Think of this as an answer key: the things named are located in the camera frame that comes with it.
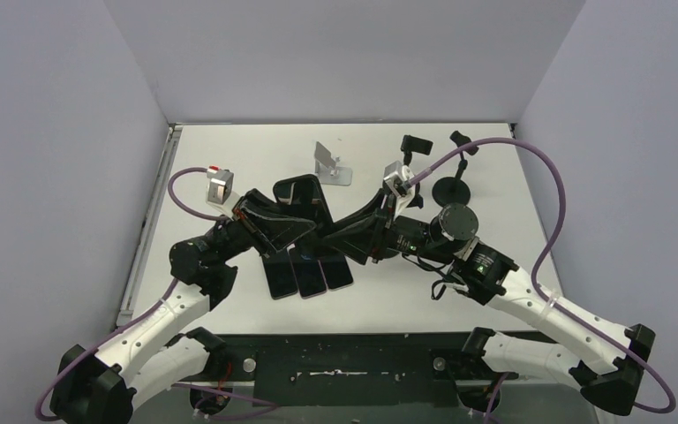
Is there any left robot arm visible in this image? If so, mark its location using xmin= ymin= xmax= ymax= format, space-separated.
xmin=35 ymin=188 xmax=320 ymax=423

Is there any silver phone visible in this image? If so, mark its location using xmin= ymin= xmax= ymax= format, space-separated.
xmin=318 ymin=253 xmax=354 ymax=291

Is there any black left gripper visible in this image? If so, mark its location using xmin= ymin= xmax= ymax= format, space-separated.
xmin=208 ymin=189 xmax=318 ymax=265

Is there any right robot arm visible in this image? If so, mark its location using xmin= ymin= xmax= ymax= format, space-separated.
xmin=319 ymin=194 xmax=655 ymax=416

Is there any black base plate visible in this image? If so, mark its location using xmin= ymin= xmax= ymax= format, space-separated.
xmin=168 ymin=327 xmax=551 ymax=409

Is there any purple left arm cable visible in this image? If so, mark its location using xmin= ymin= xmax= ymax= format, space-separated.
xmin=34 ymin=166 xmax=229 ymax=422

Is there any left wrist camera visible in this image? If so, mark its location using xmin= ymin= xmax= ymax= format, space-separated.
xmin=206 ymin=165 xmax=234 ymax=207

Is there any white folding phone stand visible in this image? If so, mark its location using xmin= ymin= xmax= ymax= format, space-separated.
xmin=313 ymin=141 xmax=352 ymax=186

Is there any purple phone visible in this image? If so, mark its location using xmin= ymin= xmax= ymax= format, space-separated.
xmin=289 ymin=248 xmax=328 ymax=299

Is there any black phone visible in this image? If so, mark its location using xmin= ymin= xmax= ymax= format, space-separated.
xmin=261 ymin=250 xmax=298 ymax=300
xmin=272 ymin=174 xmax=334 ymax=236

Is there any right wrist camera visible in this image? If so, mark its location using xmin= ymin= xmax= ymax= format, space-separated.
xmin=383 ymin=161 xmax=424 ymax=216

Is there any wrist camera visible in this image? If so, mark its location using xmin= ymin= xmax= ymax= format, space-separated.
xmin=383 ymin=161 xmax=424 ymax=216
xmin=206 ymin=165 xmax=234 ymax=207

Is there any aluminium side rail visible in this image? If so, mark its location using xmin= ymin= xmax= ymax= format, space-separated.
xmin=115 ymin=124 xmax=184 ymax=328

